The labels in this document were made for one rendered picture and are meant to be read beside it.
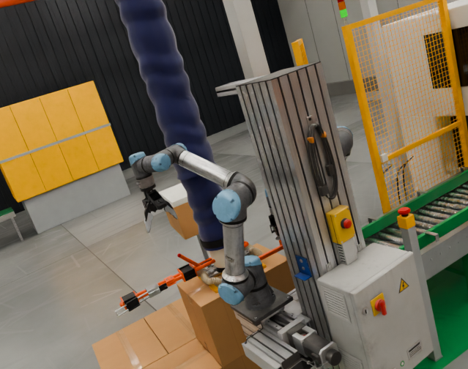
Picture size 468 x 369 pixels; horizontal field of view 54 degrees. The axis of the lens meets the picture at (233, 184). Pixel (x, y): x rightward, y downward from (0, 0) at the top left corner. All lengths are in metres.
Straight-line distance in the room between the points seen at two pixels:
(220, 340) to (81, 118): 7.56
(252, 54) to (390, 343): 2.58
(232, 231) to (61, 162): 7.97
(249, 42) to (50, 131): 6.38
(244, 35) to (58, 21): 9.82
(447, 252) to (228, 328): 1.59
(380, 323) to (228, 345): 1.09
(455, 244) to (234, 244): 1.95
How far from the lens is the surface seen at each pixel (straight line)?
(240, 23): 3.82
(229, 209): 1.76
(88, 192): 9.85
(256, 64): 3.84
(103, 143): 9.81
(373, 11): 5.80
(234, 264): 1.93
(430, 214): 3.91
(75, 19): 13.35
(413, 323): 2.04
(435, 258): 3.34
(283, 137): 1.72
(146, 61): 2.42
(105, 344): 3.48
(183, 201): 4.39
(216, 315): 2.61
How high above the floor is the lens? 2.15
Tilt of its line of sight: 15 degrees down
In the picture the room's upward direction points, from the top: 18 degrees counter-clockwise
